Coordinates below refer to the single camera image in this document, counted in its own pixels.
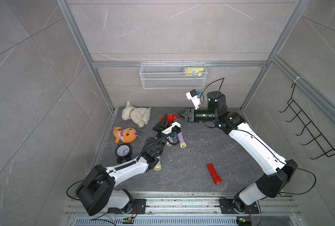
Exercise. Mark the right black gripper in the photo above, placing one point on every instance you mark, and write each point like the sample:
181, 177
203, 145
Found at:
191, 115

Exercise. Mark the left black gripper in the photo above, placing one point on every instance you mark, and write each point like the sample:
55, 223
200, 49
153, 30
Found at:
158, 126

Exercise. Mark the red flashlight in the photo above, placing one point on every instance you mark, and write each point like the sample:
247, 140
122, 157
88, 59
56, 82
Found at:
172, 117
216, 179

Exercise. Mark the purple flashlight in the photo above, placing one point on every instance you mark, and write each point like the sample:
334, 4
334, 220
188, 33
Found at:
182, 142
169, 142

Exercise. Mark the green flashlight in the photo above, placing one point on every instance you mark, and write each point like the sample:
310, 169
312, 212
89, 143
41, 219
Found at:
158, 166

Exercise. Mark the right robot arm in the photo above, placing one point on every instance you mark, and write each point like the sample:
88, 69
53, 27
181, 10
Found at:
277, 171

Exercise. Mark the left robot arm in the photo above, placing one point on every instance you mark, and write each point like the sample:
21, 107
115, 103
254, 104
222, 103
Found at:
97, 190

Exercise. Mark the white plush dog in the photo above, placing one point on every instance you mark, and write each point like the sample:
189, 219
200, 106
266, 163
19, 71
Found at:
139, 115

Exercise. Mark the orange plush toy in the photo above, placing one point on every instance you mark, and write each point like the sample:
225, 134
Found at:
127, 135

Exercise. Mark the yellow item in basket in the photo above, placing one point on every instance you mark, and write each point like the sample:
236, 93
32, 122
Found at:
194, 71

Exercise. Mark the black alarm clock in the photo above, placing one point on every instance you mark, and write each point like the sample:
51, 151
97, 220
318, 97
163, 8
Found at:
123, 153

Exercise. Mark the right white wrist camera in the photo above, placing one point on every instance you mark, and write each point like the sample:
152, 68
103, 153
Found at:
193, 95

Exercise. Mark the white wire wall basket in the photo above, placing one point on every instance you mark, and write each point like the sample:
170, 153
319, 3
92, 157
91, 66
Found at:
170, 76

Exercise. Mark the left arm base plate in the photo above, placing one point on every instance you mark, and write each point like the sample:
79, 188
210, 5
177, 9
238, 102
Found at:
136, 207

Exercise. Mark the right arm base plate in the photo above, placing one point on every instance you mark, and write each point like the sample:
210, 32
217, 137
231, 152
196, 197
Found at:
230, 206

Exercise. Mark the black wall hook rack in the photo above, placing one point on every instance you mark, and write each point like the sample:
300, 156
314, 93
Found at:
309, 127

